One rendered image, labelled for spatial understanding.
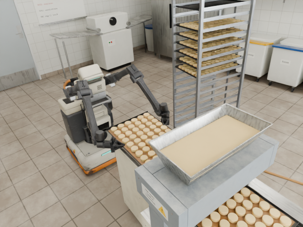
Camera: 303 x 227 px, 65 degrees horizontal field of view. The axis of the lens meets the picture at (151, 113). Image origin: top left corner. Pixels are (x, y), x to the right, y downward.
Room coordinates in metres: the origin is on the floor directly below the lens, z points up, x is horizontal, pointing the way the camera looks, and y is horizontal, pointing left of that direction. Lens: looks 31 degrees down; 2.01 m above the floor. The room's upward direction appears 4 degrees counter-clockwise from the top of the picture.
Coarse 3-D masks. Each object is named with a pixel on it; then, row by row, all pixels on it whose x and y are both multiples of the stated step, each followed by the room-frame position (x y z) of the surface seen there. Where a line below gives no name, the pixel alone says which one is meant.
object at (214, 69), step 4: (184, 64) 2.56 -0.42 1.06; (224, 64) 2.48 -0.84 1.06; (228, 64) 2.48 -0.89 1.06; (232, 64) 2.46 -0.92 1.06; (236, 64) 2.45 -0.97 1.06; (180, 68) 2.50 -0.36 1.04; (184, 68) 2.45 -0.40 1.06; (188, 68) 2.43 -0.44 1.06; (192, 68) 2.42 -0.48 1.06; (208, 68) 2.39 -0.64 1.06; (212, 68) 2.39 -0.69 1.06; (216, 68) 2.41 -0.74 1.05; (220, 68) 2.36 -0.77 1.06; (224, 68) 2.38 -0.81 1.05; (188, 72) 2.35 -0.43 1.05; (192, 72) 2.32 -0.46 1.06; (196, 72) 2.33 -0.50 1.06; (204, 72) 2.30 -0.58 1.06; (208, 72) 2.29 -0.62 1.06; (212, 72) 2.31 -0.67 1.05; (196, 76) 2.24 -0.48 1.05
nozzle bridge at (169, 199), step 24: (264, 144) 0.96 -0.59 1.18; (144, 168) 0.85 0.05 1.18; (216, 168) 0.81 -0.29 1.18; (240, 168) 0.80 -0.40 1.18; (264, 168) 0.92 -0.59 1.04; (144, 192) 0.78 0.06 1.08; (168, 192) 0.69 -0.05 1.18; (192, 192) 0.68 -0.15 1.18; (216, 192) 0.70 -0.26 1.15; (168, 216) 0.63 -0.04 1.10; (192, 216) 0.62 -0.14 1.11
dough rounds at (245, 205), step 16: (240, 192) 0.89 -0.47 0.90; (224, 208) 0.78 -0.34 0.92; (240, 208) 0.77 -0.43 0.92; (256, 208) 0.77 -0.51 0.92; (272, 208) 0.76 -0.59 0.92; (208, 224) 0.70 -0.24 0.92; (224, 224) 0.69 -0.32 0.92; (240, 224) 0.69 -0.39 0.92; (256, 224) 0.68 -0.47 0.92; (272, 224) 0.69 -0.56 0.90; (288, 224) 0.67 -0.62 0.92
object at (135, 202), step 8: (120, 152) 1.43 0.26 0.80; (120, 160) 1.45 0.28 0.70; (128, 160) 1.33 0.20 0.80; (120, 168) 1.47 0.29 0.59; (128, 168) 1.35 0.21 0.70; (120, 176) 1.50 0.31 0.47; (128, 176) 1.37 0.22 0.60; (128, 184) 1.39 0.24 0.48; (128, 192) 1.41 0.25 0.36; (136, 192) 1.28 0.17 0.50; (128, 200) 1.44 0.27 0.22; (136, 200) 1.30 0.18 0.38; (144, 200) 1.18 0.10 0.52; (136, 208) 1.32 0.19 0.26; (144, 208) 1.20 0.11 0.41; (136, 216) 1.34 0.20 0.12
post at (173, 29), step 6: (174, 0) 2.57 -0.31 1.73; (174, 12) 2.57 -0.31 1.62; (174, 18) 2.57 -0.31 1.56; (174, 30) 2.57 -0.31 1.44; (174, 36) 2.57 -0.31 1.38; (174, 48) 2.57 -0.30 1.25; (174, 54) 2.56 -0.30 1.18; (174, 60) 2.56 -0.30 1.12; (174, 72) 2.56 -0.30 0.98; (174, 78) 2.56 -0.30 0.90; (174, 84) 2.56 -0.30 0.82; (174, 90) 2.56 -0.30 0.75; (174, 96) 2.56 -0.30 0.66; (174, 126) 2.56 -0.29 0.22
